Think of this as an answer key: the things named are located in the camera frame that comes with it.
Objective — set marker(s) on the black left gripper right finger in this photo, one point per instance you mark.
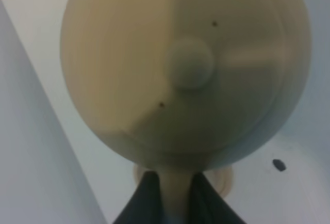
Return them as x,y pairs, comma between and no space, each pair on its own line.
205,206

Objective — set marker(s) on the beige teapot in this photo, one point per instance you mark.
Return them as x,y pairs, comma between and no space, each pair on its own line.
183,86

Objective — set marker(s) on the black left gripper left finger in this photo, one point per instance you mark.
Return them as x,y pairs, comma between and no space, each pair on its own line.
145,206

